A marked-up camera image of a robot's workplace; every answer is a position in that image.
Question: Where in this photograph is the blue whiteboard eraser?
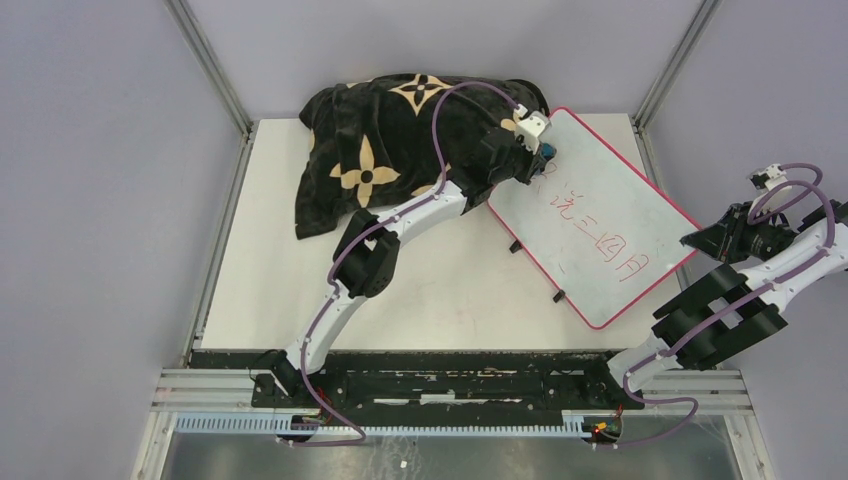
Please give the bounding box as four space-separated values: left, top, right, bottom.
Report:
537 142 556 163

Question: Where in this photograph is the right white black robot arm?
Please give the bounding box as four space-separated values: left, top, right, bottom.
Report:
577 200 847 408

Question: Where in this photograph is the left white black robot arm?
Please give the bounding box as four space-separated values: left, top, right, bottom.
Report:
271 117 556 407

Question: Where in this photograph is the pink framed whiteboard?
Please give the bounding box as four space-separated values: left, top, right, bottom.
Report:
488 107 700 330

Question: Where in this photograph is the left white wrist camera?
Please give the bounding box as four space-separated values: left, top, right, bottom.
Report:
514 111 550 154

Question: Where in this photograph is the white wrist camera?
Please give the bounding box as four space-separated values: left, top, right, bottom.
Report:
748 163 788 195
514 111 550 154

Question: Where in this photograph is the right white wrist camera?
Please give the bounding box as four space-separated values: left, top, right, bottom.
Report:
748 163 788 195

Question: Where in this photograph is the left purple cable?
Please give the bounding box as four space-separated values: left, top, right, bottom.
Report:
278 80 526 449

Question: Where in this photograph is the purple cable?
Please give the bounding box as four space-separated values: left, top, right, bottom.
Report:
278 80 526 449
596 161 837 450

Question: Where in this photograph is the right aluminium frame post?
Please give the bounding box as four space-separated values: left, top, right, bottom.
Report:
632 0 722 133

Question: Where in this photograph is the aluminium frame post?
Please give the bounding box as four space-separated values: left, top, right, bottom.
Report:
632 0 722 133
163 0 253 136

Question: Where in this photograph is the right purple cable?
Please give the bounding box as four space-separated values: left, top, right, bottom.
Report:
596 161 837 450

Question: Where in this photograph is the left aluminium frame post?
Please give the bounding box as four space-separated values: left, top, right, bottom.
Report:
163 0 253 136

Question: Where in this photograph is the white slotted cable duct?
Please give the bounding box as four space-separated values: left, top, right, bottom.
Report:
173 411 591 439

